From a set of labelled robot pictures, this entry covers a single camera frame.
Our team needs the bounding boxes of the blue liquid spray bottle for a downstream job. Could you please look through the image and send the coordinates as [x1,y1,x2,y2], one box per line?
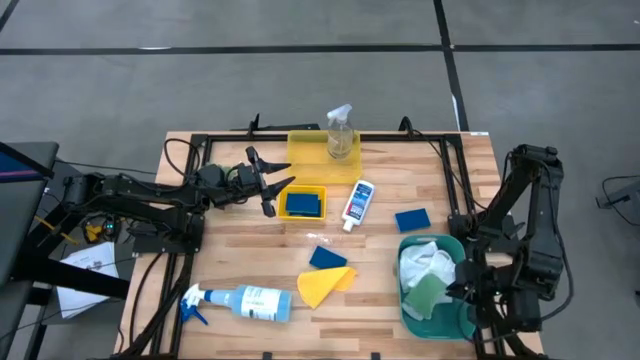
[179,283,294,326]

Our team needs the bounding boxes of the white paper sheets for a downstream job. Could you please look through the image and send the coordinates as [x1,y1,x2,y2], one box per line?
[55,241,120,320]

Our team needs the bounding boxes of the clear plastic spray bottle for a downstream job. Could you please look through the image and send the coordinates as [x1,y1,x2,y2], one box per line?
[326,103,355,161]

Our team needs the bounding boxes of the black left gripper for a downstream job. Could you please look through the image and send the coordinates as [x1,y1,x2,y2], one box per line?
[219,146,297,219]

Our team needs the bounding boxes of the monitor with blue screen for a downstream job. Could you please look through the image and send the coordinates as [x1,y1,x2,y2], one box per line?
[0,141,56,184]

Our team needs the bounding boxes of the black side desk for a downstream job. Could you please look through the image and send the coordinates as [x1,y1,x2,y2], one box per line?
[0,142,131,360]

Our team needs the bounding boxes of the large translucent yellow bin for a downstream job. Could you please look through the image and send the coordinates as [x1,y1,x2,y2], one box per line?
[285,129,363,185]

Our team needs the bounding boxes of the teal plastic tub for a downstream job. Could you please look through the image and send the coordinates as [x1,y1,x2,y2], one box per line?
[396,233,477,342]

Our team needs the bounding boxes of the yellow cloth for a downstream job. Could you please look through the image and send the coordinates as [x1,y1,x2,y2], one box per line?
[296,266,359,310]

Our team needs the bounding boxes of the yellow connector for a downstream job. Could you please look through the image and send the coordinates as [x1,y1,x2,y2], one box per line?
[82,223,104,245]

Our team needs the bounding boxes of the green cloth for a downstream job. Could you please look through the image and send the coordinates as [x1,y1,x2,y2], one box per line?
[402,272,451,321]

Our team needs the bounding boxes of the white cloth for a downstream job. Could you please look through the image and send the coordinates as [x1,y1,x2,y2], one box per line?
[398,241,459,321]

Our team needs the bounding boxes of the grey equipment base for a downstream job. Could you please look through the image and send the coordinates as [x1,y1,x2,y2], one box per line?
[594,174,640,221]

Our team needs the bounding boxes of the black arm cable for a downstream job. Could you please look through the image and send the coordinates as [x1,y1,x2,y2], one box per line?
[163,138,202,184]

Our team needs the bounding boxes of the small slotted yellow basket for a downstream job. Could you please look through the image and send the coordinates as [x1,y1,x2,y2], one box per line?
[276,183,328,222]

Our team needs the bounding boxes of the white lotion bottle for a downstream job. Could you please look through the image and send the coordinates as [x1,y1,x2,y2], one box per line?
[341,179,376,233]

